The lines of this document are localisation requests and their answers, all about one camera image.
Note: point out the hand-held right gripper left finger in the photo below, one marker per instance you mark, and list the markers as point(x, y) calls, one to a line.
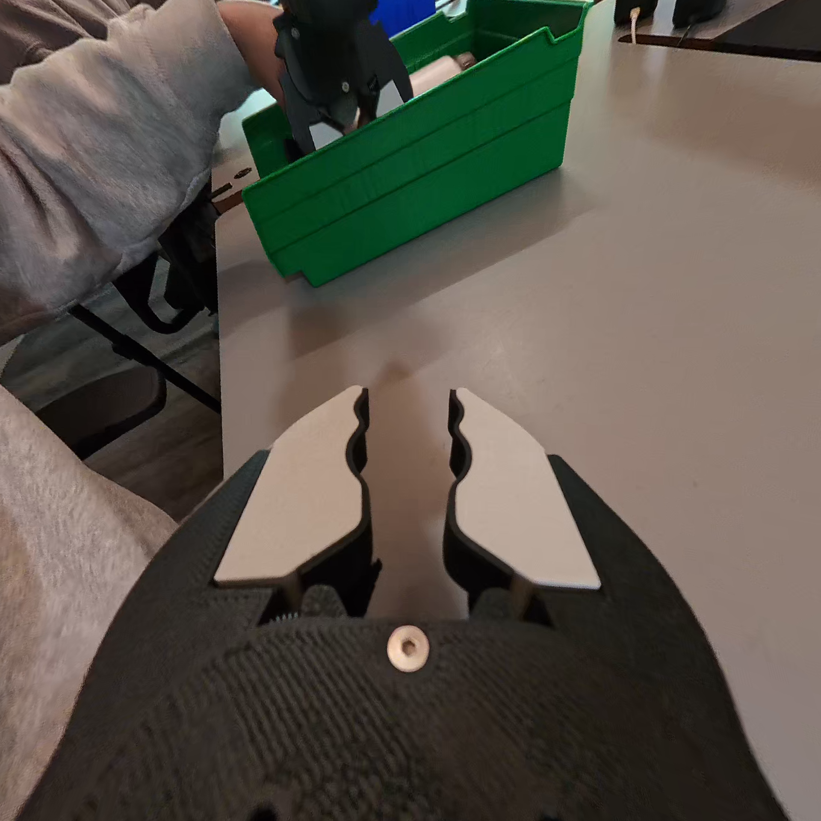
point(301, 507)

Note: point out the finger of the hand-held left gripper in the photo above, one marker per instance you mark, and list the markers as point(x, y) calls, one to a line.
point(387, 102)
point(325, 136)

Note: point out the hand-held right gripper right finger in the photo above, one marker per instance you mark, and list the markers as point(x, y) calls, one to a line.
point(519, 513)

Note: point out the green plastic bin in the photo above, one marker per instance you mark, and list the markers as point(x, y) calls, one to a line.
point(417, 173)

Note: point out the person's left forearm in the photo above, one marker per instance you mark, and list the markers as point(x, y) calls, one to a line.
point(109, 160)

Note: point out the person's left hand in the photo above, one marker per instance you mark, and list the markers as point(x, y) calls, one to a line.
point(253, 38)

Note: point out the beige roll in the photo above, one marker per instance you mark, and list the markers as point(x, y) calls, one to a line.
point(436, 74)

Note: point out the blue plastic bin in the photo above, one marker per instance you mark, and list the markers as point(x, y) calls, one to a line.
point(397, 9)

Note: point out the black device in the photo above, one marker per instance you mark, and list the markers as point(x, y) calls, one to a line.
point(648, 9)

